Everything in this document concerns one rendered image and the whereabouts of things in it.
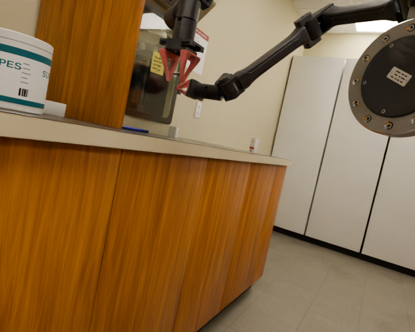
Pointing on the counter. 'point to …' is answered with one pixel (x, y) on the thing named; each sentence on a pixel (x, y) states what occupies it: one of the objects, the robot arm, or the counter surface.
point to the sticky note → (157, 64)
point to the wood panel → (91, 55)
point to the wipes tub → (16, 70)
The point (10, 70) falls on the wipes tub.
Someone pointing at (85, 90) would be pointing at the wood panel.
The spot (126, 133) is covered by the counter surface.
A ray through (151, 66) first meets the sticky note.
